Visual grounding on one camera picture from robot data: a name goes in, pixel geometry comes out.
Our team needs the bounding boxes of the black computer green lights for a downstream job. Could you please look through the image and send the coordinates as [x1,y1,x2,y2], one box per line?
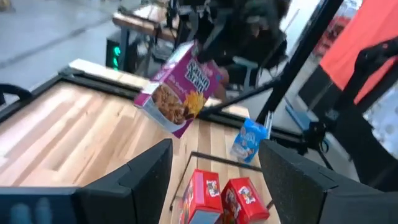
[105,34,130,71]

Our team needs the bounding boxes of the orange cloth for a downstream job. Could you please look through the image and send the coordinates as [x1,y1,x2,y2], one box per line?
[319,0,398,105]

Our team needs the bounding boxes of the black aluminium rig frame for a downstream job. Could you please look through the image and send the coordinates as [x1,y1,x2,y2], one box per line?
[0,0,345,147]

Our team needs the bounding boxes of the purple Raisin Bran cereal box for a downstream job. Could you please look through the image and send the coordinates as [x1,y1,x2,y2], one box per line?
[134,40,223,139]

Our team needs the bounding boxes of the pale stool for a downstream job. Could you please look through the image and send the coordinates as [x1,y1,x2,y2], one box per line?
[231,55,261,93]

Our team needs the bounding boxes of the wooden workbench grey legs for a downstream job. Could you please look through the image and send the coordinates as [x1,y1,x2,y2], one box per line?
[111,4,181,72]

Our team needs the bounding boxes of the person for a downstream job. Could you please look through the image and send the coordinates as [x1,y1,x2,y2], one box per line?
[214,0,292,103]

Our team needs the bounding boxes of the white patterned cloth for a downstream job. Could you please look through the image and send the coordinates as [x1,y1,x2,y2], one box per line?
[362,82,398,159]

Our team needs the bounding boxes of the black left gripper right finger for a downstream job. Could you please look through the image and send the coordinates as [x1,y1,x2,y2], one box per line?
[258,139,398,224]

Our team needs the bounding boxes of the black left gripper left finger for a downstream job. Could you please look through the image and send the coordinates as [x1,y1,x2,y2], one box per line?
[0,138,174,224]

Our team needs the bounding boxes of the red shelving unit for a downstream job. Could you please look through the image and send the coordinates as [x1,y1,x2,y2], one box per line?
[313,15,352,58]

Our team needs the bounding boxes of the blue Rice Krispies cereal box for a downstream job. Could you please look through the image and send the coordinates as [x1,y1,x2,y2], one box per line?
[229,117,271,165]

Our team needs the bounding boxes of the red Froot Loops cereal box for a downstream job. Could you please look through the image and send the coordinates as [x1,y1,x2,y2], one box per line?
[178,169,224,224]
[220,177,271,224]

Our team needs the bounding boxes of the black frame handle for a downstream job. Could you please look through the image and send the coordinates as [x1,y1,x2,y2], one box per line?
[0,83,33,106]

